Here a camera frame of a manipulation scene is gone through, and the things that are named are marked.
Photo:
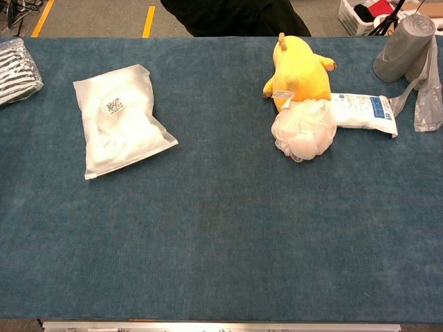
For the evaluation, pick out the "white blue-labelled packet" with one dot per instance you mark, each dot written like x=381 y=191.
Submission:
x=363 y=110

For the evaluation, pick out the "blue felt table mat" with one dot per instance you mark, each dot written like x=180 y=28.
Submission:
x=221 y=224

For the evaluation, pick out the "white plastic laundry basket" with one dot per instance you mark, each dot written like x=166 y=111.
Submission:
x=356 y=19

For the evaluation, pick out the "aluminium frame rail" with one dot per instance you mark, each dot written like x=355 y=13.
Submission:
x=221 y=326

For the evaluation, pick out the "striped cloth in clear bag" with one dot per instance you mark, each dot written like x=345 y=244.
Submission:
x=15 y=74

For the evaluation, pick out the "person in black clothes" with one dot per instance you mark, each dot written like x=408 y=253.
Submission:
x=239 y=17

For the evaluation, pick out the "black tripod stand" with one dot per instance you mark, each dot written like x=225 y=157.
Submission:
x=389 y=20

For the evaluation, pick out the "grey garbage bag roll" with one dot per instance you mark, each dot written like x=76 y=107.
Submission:
x=406 y=52

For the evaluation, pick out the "white frosted zip bag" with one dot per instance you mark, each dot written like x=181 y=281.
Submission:
x=121 y=128

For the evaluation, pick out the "yellow plush toy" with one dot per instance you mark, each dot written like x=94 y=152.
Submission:
x=301 y=74

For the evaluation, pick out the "pale pink bath loofah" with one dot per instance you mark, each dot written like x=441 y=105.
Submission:
x=304 y=129

